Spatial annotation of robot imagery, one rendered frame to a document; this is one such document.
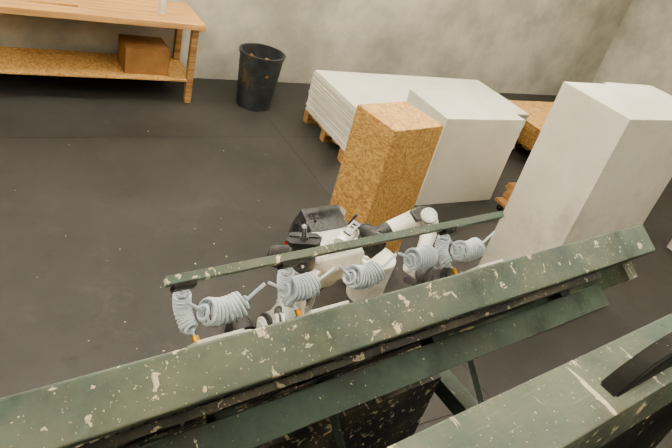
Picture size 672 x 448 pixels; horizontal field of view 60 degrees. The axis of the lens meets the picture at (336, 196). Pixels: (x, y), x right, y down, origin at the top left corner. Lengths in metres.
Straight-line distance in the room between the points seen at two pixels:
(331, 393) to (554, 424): 0.70
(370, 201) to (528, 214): 1.28
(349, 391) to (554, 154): 3.39
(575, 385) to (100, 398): 0.75
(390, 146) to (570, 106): 1.34
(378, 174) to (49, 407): 3.37
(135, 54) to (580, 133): 4.37
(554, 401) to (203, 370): 0.60
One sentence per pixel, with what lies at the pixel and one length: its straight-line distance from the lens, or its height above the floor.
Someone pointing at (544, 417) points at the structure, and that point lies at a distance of 0.89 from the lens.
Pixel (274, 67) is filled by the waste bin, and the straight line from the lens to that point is 6.67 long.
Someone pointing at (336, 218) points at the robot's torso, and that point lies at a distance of 2.60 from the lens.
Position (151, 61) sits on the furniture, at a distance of 6.60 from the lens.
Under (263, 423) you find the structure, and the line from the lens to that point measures 1.39.
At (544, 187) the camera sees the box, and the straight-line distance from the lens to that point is 4.68.
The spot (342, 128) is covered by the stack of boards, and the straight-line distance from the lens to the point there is 6.12.
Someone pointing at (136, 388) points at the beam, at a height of 1.93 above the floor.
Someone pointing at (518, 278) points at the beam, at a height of 1.92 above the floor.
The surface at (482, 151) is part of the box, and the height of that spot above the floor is 0.60.
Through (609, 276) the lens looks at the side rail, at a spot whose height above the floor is 1.75.
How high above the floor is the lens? 2.77
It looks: 30 degrees down
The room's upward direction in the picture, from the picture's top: 16 degrees clockwise
